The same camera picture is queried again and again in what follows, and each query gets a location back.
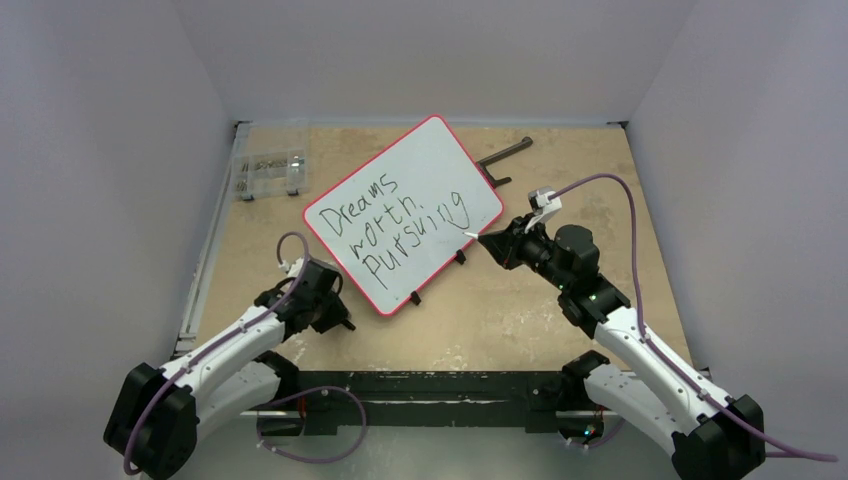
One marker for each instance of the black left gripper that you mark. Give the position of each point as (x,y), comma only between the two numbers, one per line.
(336,314)

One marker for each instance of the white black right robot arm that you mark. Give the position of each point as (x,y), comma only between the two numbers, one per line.
(707,433)

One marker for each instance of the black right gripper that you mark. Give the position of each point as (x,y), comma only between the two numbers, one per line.
(515,240)

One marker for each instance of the pink framed whiteboard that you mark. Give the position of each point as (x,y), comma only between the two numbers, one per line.
(398,219)

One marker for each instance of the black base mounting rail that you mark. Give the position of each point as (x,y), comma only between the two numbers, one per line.
(320,402)

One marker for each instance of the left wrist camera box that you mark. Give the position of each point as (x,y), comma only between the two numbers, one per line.
(291,269)

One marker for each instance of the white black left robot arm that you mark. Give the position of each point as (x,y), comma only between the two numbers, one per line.
(162,413)

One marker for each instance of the clear plastic parts box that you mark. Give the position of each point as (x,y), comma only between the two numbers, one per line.
(270,159)

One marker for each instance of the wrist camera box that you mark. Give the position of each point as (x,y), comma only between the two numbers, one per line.
(545,203)
(291,269)

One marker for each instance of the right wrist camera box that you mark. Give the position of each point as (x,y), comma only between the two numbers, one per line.
(545,203)

